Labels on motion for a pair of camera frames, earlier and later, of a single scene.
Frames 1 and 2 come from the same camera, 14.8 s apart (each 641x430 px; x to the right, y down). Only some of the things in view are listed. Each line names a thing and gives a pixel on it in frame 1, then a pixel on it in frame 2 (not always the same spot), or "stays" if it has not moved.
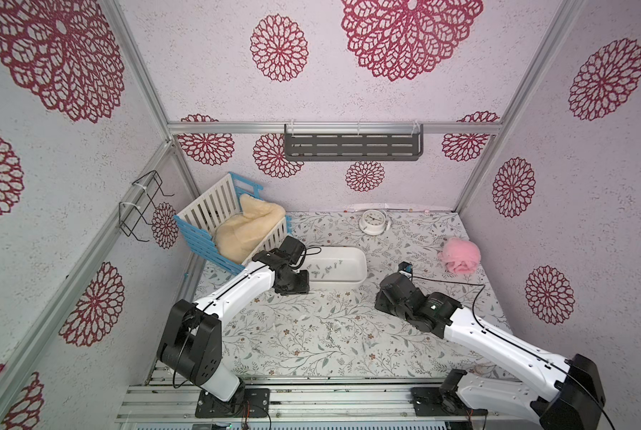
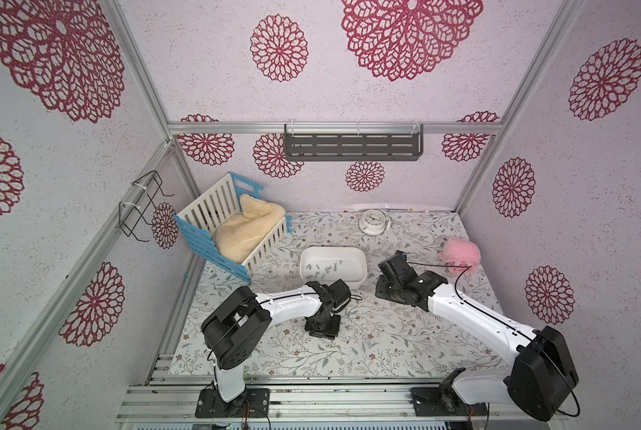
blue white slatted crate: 200,220 stays
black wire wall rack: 137,202 stays
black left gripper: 303,287 to 332,333
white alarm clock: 374,222 stays
